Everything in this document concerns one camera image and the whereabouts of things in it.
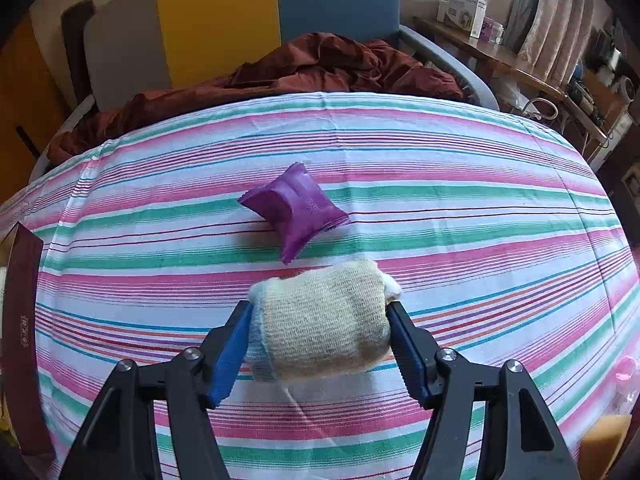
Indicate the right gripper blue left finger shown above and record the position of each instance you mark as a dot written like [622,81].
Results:
[224,350]

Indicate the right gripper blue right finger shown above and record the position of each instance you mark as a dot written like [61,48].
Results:
[414,350]

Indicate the cream sock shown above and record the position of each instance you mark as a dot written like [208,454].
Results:
[320,323]

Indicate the purple snack packet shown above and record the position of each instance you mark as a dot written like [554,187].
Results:
[296,207]

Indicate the striped bed sheet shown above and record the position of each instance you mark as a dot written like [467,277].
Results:
[504,242]

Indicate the orange sponge at right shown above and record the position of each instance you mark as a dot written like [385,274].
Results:
[601,444]

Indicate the pink plastic cup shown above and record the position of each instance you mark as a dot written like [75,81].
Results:
[625,376]

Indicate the maroon gold storage box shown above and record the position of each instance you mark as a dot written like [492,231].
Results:
[21,410]

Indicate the dark red blanket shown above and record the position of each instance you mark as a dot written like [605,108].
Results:
[318,61]

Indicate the wooden side desk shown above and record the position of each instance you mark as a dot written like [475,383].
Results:
[492,58]

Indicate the grey yellow blue headboard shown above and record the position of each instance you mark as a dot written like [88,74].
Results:
[138,45]

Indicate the white carton on desk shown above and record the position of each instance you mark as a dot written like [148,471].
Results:
[466,15]

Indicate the beige curtain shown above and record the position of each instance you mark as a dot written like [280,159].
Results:
[550,35]

